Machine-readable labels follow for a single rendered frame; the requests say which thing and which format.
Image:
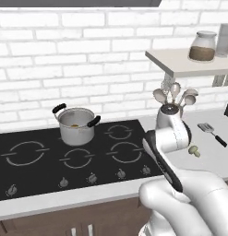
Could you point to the beige wooden spoon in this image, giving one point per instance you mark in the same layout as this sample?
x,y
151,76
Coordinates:
x,y
175,89
189,99
191,91
159,96

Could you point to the black hob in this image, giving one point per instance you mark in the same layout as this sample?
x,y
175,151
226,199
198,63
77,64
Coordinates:
x,y
44,172

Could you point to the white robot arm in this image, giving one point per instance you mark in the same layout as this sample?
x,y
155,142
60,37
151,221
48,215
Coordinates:
x,y
195,202

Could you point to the beige wall shelf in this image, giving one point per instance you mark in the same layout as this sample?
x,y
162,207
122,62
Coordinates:
x,y
186,63

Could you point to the pale green mushroom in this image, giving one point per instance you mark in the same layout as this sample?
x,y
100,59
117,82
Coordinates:
x,y
194,150

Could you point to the silver hob knob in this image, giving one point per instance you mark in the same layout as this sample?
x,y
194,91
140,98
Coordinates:
x,y
11,190
92,178
146,170
121,174
63,182

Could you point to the glass jar with brown contents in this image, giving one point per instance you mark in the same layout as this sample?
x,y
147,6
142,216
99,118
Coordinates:
x,y
202,49

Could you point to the small yellow food piece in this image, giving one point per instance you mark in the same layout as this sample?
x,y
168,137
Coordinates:
x,y
74,125

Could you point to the brown cupboard door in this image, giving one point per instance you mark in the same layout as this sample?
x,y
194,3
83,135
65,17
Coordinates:
x,y
41,226
115,216

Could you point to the grey range hood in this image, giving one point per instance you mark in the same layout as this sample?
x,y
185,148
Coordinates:
x,y
75,3

